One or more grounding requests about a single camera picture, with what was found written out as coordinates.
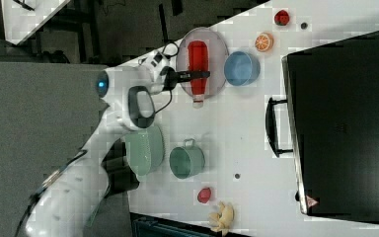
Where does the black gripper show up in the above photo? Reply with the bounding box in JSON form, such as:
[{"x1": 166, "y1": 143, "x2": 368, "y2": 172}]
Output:
[{"x1": 163, "y1": 67, "x2": 210, "y2": 91}]

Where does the red ketchup bottle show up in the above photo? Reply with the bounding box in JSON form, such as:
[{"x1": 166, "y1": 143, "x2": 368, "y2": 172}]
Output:
[{"x1": 188, "y1": 40, "x2": 209, "y2": 109}]

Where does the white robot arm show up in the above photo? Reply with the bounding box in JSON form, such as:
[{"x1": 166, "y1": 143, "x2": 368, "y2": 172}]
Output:
[{"x1": 17, "y1": 50, "x2": 210, "y2": 237}]

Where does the grey round plate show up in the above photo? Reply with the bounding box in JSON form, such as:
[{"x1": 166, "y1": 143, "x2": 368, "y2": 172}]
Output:
[{"x1": 176, "y1": 27, "x2": 229, "y2": 100}]

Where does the blue bowl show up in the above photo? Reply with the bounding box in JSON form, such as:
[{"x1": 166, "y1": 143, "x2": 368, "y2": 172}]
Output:
[{"x1": 224, "y1": 51, "x2": 261, "y2": 86}]

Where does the orange slice toy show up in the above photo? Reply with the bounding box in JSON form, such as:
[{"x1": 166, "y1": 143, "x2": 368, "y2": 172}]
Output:
[{"x1": 255, "y1": 33, "x2": 273, "y2": 52}]

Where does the green oval basin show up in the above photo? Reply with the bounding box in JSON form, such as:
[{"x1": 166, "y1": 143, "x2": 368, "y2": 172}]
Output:
[{"x1": 124, "y1": 125, "x2": 165, "y2": 182}]

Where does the red strawberry toy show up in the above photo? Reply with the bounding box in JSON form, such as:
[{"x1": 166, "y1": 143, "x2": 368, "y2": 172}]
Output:
[{"x1": 274, "y1": 10, "x2": 290, "y2": 26}]

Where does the red round toy fruit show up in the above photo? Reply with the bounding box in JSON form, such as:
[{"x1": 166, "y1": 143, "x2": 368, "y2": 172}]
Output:
[{"x1": 197, "y1": 188, "x2": 211, "y2": 203}]

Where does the black cylinder lower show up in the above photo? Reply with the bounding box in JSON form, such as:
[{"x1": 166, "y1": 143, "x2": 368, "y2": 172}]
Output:
[{"x1": 107, "y1": 166, "x2": 140, "y2": 197}]

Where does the beige banana bunch toy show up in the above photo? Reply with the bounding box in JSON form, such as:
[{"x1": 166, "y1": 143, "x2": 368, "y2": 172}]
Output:
[{"x1": 209, "y1": 201, "x2": 234, "y2": 237}]

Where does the black oven box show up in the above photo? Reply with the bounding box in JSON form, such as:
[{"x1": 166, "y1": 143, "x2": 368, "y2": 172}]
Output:
[{"x1": 282, "y1": 31, "x2": 379, "y2": 224}]

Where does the white background table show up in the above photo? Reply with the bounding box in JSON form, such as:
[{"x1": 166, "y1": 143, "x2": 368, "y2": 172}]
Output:
[{"x1": 0, "y1": 0, "x2": 72, "y2": 44}]

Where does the green cup with handle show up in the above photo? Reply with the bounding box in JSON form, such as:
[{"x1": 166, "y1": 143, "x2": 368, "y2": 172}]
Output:
[{"x1": 169, "y1": 138, "x2": 205, "y2": 180}]

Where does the black oven door handle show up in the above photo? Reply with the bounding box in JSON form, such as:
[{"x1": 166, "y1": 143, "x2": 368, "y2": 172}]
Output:
[{"x1": 265, "y1": 98, "x2": 292, "y2": 157}]

